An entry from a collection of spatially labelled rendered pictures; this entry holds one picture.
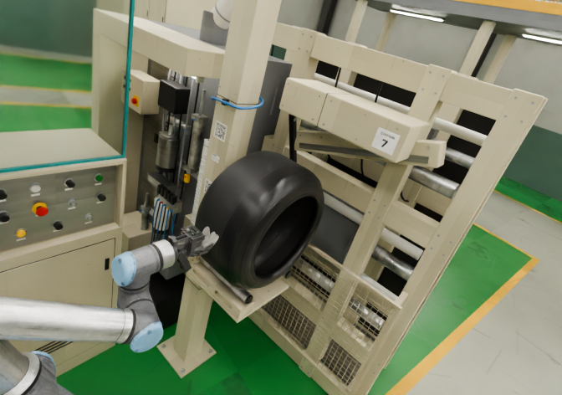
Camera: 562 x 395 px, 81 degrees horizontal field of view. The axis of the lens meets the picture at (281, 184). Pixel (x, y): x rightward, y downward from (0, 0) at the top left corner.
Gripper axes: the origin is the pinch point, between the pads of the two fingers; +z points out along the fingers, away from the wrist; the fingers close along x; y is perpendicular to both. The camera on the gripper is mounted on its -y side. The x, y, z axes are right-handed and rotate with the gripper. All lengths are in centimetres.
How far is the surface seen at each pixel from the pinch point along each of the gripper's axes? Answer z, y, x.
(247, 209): 7.1, 14.6, -6.3
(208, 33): 50, 62, 83
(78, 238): -24, -32, 61
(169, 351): 19, -121, 38
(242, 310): 13.2, -36.6, -11.6
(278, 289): 42, -42, -10
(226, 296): 12.2, -36.0, -1.9
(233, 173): 12.6, 20.6, 9.5
